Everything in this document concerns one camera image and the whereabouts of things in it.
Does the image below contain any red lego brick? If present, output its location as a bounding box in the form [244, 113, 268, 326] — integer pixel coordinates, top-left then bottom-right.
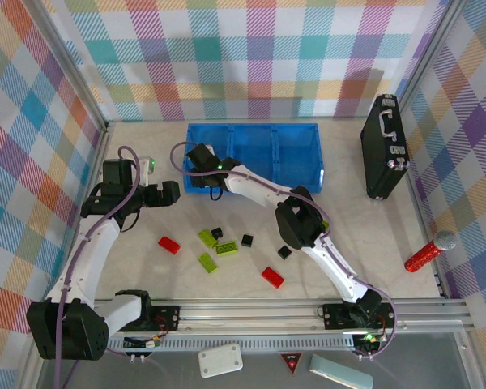
[157, 236, 182, 255]
[261, 267, 286, 289]

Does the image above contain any blue three-compartment plastic bin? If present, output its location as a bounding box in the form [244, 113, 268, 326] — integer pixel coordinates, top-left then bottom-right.
[181, 123, 326, 195]

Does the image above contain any small electronics connector board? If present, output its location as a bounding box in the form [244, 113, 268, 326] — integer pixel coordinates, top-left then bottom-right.
[123, 334, 165, 352]

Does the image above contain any white rectangular plate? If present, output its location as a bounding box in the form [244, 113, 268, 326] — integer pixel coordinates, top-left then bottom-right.
[197, 342, 244, 379]

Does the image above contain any red triangle sticker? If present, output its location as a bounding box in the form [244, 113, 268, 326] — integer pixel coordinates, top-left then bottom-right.
[278, 352, 304, 374]

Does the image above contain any red glitter toy microphone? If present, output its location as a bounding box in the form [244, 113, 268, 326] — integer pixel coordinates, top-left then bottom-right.
[403, 229, 458, 273]

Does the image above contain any electronics board with green light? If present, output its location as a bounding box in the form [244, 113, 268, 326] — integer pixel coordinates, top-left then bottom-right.
[354, 331, 384, 353]

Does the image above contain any light blue flat object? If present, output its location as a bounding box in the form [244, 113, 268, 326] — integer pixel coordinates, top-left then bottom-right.
[309, 353, 374, 389]

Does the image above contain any aluminium side rail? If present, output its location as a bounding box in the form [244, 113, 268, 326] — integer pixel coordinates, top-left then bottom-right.
[403, 169, 449, 299]
[79, 121, 114, 212]

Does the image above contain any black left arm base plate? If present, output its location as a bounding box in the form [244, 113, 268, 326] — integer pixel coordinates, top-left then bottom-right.
[145, 306, 181, 331]

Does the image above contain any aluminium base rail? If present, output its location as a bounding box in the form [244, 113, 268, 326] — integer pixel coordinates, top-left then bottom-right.
[92, 298, 471, 337]

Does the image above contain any aluminium frame post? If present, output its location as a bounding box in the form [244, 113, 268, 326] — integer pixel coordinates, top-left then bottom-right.
[23, 0, 110, 130]
[396, 0, 471, 110]

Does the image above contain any black briefcase with silver handle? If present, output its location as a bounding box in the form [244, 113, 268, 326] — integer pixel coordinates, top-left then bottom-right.
[359, 93, 411, 201]

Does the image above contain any slotted grey cable duct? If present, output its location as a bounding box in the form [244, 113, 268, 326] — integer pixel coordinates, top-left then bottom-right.
[104, 338, 357, 352]

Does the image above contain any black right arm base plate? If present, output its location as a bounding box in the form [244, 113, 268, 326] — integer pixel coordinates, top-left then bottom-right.
[322, 303, 394, 330]

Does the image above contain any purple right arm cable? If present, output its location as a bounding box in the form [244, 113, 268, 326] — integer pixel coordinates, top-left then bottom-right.
[169, 141, 398, 361]

